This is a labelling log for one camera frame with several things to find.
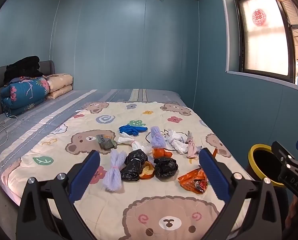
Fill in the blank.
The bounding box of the red paper cut sticker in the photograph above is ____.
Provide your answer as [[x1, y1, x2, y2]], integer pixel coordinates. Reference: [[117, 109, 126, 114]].
[[251, 9, 267, 27]]

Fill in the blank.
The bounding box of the orange foil snack wrapper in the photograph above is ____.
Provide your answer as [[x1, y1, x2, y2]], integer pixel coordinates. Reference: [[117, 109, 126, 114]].
[[178, 168, 209, 194]]

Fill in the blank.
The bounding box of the blue striped bed sheet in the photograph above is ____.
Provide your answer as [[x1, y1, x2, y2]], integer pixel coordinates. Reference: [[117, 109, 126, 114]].
[[0, 89, 194, 180]]

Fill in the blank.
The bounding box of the purple foam fruit net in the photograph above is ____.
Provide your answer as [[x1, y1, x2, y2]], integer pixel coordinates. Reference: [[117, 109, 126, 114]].
[[150, 126, 164, 148], [103, 149, 126, 192]]

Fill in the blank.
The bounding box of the bear printed blanket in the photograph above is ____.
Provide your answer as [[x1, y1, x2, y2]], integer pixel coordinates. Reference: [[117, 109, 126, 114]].
[[0, 101, 247, 240]]

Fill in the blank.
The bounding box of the small white tissue bundle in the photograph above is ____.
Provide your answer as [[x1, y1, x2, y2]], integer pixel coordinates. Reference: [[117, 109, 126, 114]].
[[118, 134, 152, 153]]

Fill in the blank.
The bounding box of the person's right hand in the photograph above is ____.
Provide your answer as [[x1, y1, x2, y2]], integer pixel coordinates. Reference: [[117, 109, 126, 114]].
[[285, 195, 298, 230]]

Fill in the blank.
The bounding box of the green grey packet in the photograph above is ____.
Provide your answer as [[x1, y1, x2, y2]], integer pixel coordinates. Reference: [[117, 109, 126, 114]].
[[96, 134, 117, 150]]

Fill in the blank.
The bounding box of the yellow rimmed black trash bin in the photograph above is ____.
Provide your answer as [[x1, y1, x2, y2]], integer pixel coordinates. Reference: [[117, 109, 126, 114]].
[[246, 144, 289, 193]]

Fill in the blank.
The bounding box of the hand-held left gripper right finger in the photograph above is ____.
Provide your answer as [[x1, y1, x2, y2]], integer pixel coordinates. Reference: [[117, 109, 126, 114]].
[[198, 147, 282, 240]]

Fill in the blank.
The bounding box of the pink cloth bundle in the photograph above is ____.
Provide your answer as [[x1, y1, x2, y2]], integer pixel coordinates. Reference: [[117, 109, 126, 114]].
[[186, 131, 198, 159]]

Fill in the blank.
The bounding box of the round black plastic bag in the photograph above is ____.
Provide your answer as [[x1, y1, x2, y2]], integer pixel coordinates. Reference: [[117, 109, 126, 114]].
[[153, 157, 179, 180]]

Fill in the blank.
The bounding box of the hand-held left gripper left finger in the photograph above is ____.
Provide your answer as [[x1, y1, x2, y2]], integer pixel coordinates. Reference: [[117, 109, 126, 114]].
[[16, 150, 101, 240]]

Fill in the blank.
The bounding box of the orange peel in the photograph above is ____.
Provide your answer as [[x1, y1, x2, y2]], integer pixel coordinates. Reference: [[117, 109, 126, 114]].
[[139, 161, 156, 180], [153, 148, 172, 159]]

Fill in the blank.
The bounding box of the black clothing pile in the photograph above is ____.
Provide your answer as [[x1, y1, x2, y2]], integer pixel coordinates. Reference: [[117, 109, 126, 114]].
[[3, 56, 44, 84]]

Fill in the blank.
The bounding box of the blue rubber glove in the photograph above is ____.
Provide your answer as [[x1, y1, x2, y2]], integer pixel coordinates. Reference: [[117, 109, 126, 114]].
[[119, 124, 148, 136]]

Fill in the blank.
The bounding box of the large white tissue bundle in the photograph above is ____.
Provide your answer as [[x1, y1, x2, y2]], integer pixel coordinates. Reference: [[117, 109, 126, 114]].
[[168, 130, 189, 155]]

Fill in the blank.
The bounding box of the dark framed window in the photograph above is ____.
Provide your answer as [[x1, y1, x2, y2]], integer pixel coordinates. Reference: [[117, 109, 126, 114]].
[[226, 0, 298, 89]]

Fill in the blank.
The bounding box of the folded blue floral quilt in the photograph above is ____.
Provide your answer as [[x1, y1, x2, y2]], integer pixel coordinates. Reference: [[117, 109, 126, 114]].
[[0, 76, 51, 117]]

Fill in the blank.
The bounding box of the folded beige quilt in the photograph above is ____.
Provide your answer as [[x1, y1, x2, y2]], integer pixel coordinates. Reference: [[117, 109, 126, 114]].
[[45, 74, 74, 100]]

